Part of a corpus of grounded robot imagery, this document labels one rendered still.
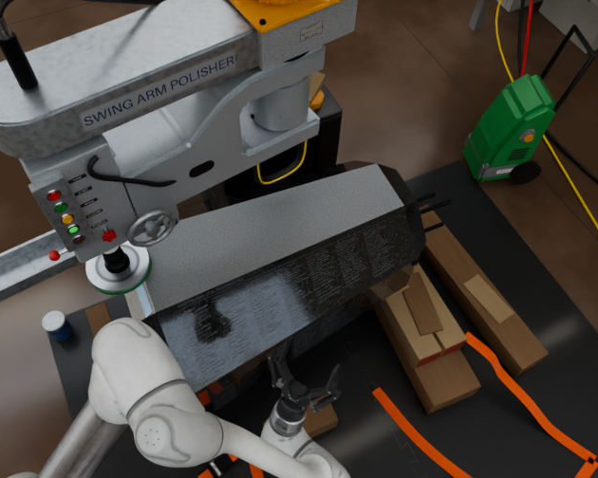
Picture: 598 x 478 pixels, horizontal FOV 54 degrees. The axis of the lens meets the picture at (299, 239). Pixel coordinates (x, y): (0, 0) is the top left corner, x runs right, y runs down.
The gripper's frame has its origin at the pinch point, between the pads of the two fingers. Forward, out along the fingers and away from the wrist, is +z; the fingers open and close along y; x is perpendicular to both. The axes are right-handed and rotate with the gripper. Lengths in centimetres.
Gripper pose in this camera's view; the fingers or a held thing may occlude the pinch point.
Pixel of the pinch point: (310, 356)
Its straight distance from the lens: 144.4
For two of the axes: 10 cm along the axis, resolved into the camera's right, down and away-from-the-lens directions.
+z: 2.5, -7.9, -5.5
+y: -8.5, -4.5, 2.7
